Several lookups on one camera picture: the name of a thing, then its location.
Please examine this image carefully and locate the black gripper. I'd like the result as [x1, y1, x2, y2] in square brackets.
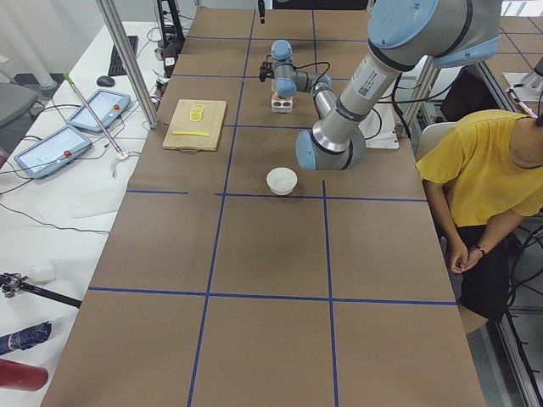
[259, 61, 275, 82]

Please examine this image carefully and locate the clear plastic egg box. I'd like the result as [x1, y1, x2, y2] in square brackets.
[271, 92, 294, 114]

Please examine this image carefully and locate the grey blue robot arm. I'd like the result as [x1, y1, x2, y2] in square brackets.
[260, 0, 501, 170]

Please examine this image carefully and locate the white small box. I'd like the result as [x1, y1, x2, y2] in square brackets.
[29, 264, 57, 284]

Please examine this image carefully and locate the bamboo cutting board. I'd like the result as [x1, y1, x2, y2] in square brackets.
[162, 99, 227, 152]

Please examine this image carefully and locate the yellow plastic knife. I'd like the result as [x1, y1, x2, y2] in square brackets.
[171, 131, 210, 137]

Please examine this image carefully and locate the white bowl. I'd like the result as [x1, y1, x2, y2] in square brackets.
[266, 167, 298, 196]

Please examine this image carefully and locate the black keyboard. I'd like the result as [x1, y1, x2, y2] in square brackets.
[108, 35, 140, 77]

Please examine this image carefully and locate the black computer mouse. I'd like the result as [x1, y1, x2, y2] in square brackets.
[96, 75, 115, 87]

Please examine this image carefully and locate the blue teach pendant far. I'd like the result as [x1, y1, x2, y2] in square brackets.
[66, 89, 131, 133]

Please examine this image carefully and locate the blue teach pendant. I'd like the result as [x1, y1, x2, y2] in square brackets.
[66, 89, 131, 133]
[14, 125, 92, 180]

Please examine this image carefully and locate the metal grabber stick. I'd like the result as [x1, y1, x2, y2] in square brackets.
[64, 74, 139, 178]

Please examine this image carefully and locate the blue teach pendant near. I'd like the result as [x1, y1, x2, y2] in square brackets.
[14, 125, 92, 180]

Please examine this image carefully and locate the person in yellow shirt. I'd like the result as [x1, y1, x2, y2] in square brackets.
[417, 109, 542, 333]

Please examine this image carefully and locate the grey office chair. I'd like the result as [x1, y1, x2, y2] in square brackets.
[1, 82, 39, 128]

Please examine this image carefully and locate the black tripod rod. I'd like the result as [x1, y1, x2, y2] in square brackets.
[1, 273, 81, 309]

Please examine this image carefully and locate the folded blue umbrella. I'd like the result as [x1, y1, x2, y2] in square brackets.
[0, 321, 52, 355]

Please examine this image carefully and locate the red cylinder bottle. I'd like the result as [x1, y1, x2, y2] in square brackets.
[1, 360, 48, 392]

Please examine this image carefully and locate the aluminium frame post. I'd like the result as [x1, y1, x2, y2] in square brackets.
[96, 0, 158, 129]

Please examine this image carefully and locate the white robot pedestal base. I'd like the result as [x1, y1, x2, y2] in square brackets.
[359, 104, 400, 149]

